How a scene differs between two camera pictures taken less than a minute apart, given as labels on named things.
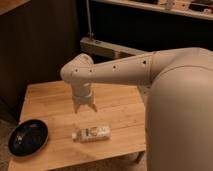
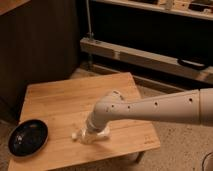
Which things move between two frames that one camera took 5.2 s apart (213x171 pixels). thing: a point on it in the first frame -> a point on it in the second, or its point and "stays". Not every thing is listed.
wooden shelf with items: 194,8 stays
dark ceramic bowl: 27,138 stays
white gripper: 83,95 -> 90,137
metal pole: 90,33 stays
